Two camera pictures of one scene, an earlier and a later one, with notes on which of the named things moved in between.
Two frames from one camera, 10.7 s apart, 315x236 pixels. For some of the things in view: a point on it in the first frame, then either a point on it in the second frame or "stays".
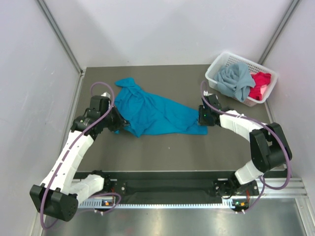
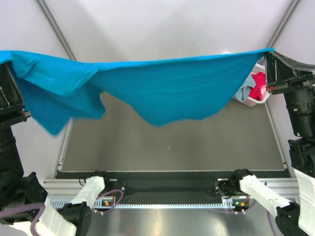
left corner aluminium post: x=62 y=39 stays
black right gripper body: x=204 y=119 → x=291 y=80
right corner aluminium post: x=291 y=8 stays
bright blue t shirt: x=148 y=115 → x=55 y=89
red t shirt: x=261 y=78 stays
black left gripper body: x=113 y=121 → x=10 y=106
